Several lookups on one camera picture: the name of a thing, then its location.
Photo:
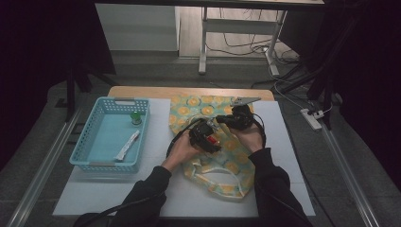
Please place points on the dark curtain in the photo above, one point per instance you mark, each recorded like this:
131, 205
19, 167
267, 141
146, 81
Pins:
372, 78
38, 63

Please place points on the person's right hand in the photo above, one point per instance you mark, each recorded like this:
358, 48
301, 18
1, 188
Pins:
252, 138

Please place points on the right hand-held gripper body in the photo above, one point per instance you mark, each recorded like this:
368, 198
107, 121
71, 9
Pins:
242, 118

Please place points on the white power strip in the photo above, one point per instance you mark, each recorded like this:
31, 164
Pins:
310, 119

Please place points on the white tube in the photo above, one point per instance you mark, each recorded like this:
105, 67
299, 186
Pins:
127, 145

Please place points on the small green bottle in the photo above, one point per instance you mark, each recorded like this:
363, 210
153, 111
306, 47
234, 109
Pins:
136, 118

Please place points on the aluminium rail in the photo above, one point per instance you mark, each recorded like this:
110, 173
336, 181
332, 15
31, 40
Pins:
41, 173
350, 176

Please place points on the person's left hand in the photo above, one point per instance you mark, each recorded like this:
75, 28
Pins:
181, 149

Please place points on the black metal stand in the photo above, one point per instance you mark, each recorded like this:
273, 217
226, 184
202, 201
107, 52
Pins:
71, 91
326, 78

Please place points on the white cabinet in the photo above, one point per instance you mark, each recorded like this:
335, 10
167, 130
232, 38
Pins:
135, 28

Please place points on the white desk frame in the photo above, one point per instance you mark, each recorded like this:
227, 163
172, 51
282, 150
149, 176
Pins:
239, 26

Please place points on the orange patterned fabric bag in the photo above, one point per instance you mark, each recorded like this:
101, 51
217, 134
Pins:
231, 164

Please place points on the white table mat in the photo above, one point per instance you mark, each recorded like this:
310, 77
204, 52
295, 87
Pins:
157, 126

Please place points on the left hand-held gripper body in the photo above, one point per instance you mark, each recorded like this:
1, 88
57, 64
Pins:
200, 134

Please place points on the blue plastic basket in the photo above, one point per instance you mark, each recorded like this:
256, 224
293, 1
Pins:
101, 148

